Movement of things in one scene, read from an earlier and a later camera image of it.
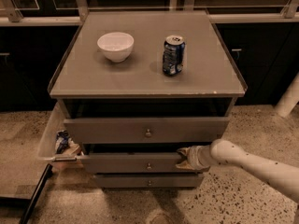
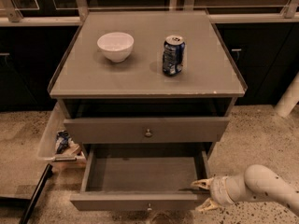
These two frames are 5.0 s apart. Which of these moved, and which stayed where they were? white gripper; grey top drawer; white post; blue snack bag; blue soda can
Moved: white gripper
Stayed: white post; blue soda can; grey top drawer; blue snack bag
